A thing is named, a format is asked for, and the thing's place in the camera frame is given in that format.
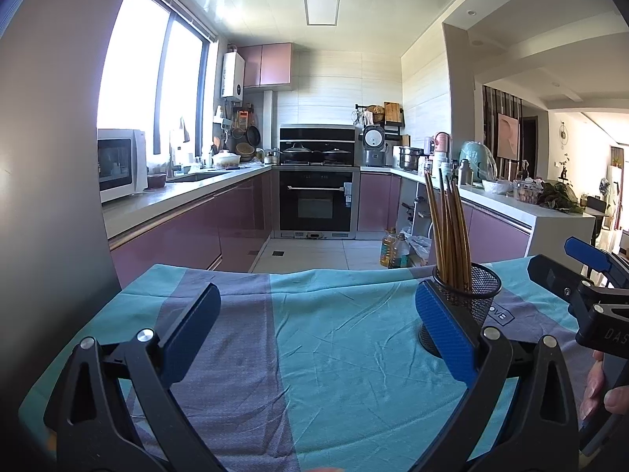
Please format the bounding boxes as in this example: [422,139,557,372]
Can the stainless steel pot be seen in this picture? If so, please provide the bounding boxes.
[399,146,424,170]

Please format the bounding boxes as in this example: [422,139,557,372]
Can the person's right hand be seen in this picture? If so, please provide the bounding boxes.
[582,351,629,417]

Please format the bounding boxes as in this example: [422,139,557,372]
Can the teal and grey tablecloth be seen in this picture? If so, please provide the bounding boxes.
[20,254,605,472]

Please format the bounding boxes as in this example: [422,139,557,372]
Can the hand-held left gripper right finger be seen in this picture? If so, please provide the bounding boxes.
[415,280,581,472]

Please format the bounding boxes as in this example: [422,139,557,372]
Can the pink wall cabinet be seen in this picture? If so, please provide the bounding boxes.
[238,42,294,90]

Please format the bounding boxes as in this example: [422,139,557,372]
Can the leafy green vegetables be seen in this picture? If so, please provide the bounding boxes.
[537,181,585,214]

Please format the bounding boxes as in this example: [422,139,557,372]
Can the grey rice cooker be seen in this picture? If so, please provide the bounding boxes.
[362,125,386,167]

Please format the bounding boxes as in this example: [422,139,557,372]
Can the white microwave oven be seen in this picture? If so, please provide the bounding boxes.
[97,129,148,203]

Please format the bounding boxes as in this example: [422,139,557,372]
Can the pink base cabinets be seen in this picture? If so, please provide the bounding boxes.
[109,170,273,288]
[358,172,534,264]

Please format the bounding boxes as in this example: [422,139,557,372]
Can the built-in black oven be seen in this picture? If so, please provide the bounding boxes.
[278,167,360,238]

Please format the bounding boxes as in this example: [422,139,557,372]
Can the grey refrigerator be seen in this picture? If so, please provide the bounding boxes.
[0,0,143,453]

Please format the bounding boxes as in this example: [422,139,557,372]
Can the pink wall picture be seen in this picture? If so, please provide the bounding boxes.
[497,113,520,160]

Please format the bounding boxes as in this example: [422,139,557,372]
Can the white wall water heater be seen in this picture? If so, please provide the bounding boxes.
[222,52,245,98]

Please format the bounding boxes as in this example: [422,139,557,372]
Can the ceiling light panel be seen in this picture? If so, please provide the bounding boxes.
[303,0,341,25]

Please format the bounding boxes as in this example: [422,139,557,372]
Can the bunch of wooden chopsticks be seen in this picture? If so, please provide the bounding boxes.
[423,167,473,293]

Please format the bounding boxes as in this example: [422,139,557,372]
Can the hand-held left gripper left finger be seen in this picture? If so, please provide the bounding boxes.
[43,282,222,472]

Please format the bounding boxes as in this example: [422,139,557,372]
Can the kitchen window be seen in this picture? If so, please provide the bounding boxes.
[97,0,217,158]

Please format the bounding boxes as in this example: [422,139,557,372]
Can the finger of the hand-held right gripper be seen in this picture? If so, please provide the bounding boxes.
[527,254,629,323]
[564,236,629,286]

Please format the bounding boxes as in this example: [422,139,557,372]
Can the black wall rack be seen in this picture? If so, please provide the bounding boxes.
[355,102,406,141]

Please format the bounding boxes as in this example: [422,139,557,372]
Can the white kitchen countertop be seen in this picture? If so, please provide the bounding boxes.
[102,164,273,237]
[361,166,595,276]

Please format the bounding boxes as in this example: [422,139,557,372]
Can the clear plastic food box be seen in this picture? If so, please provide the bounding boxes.
[513,180,541,203]

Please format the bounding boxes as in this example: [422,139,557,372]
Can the green air fryer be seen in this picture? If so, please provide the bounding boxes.
[459,141,497,183]

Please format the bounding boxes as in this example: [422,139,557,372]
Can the black mesh pen holder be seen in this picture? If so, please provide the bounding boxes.
[417,262,503,357]

